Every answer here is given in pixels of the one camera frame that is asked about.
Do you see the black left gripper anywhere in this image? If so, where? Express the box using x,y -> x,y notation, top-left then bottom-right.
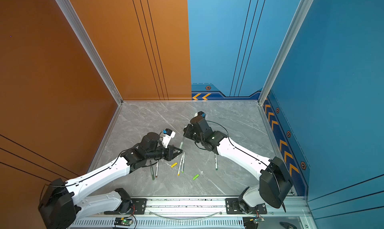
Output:
146,144 -> 184,162

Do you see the dark green pen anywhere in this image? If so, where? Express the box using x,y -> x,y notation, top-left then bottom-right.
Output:
150,166 -> 156,181

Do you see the white pen green tip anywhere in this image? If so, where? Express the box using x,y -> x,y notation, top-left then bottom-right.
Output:
214,154 -> 218,171

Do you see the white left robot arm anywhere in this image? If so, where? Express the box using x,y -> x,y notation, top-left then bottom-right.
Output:
38,133 -> 183,229

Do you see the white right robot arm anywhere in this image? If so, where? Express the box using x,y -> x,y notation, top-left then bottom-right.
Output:
184,112 -> 294,214

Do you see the white pen light green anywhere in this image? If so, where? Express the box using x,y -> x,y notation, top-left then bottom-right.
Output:
181,152 -> 185,173

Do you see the white pen brown tip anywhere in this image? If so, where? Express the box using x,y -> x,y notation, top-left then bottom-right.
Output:
155,162 -> 159,178

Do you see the white pen yellow tip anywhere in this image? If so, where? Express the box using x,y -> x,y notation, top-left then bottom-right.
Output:
177,153 -> 184,176

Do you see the left green circuit board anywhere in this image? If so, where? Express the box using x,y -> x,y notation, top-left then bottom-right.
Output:
114,217 -> 135,229

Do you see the green circuit board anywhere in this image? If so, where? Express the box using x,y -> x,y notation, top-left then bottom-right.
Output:
250,217 -> 265,224
114,217 -> 135,229

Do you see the right green circuit board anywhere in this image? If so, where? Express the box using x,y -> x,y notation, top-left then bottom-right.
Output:
250,217 -> 265,224

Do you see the black object bottom right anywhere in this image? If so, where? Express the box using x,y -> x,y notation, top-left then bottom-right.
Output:
280,222 -> 297,229

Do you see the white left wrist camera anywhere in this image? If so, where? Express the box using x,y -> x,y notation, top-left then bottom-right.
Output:
162,129 -> 176,148

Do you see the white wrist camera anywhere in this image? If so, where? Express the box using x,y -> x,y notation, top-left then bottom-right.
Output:
194,111 -> 206,118
162,129 -> 176,148

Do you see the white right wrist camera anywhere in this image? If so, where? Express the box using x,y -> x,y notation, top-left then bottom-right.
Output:
194,111 -> 206,118

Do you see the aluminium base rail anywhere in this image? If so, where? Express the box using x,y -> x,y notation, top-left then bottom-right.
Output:
71,195 -> 317,229

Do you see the aluminium right corner post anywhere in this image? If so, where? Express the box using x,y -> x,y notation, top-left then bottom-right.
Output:
258,0 -> 314,106

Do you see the aluminium corner post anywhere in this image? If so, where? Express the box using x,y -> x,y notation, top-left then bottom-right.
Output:
258,0 -> 314,106
55,0 -> 124,106

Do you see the aluminium left corner post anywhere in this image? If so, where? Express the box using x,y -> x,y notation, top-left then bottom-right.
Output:
55,0 -> 124,106

